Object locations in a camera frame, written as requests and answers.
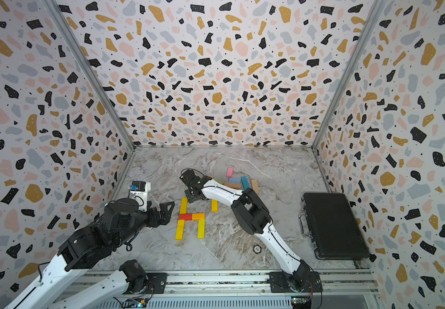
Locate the pink block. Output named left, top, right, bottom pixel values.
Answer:
left=226, top=167, right=234, bottom=178

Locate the poker chip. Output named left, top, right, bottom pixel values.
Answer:
left=253, top=245, right=262, bottom=254

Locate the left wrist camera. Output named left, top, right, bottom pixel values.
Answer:
left=129, top=181, right=151, bottom=212

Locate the beige wooden block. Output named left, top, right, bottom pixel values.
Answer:
left=251, top=180, right=259, bottom=194

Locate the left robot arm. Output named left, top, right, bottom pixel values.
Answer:
left=8, top=198, right=175, bottom=308

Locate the light blue block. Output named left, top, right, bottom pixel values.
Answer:
left=229, top=178, right=241, bottom=184

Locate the teal long block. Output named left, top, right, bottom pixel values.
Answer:
left=241, top=176, right=250, bottom=190

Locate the black case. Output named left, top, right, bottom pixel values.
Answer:
left=302, top=193, right=369, bottom=260

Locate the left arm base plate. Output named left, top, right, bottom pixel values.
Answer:
left=126, top=272, right=168, bottom=294

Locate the small amber block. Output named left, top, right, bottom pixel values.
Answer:
left=192, top=213, right=205, bottom=221

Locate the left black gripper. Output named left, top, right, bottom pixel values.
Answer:
left=115, top=199, right=176, bottom=249

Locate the aluminium rail frame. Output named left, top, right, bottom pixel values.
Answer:
left=59, top=269, right=384, bottom=308

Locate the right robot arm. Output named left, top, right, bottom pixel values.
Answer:
left=180, top=168, right=311, bottom=292

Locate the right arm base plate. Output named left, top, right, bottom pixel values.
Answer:
left=268, top=271, right=323, bottom=293

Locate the tan wooden block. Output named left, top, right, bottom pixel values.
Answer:
left=224, top=182, right=242, bottom=190

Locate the long yellow block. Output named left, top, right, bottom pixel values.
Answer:
left=175, top=220, right=185, bottom=241
left=179, top=197, right=188, bottom=214

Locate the lime yellow block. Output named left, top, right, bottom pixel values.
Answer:
left=198, top=219, right=205, bottom=239

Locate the red block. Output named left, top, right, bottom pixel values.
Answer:
left=179, top=214, right=193, bottom=221

